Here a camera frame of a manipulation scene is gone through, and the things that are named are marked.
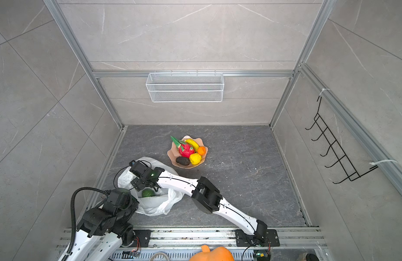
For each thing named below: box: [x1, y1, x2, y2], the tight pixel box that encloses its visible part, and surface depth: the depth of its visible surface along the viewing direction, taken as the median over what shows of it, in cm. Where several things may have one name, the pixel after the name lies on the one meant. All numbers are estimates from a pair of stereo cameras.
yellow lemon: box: [189, 152, 202, 165], surface depth 95 cm
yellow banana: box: [184, 138, 200, 152], surface depth 105 cm
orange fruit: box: [197, 146, 206, 155], surface depth 97 cm
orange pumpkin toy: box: [189, 244, 236, 261], surface depth 66 cm
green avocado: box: [141, 188, 156, 198], surface depth 85 cm
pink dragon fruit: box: [170, 135, 196, 159], surface depth 98 cm
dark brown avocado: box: [176, 156, 191, 166], surface depth 95 cm
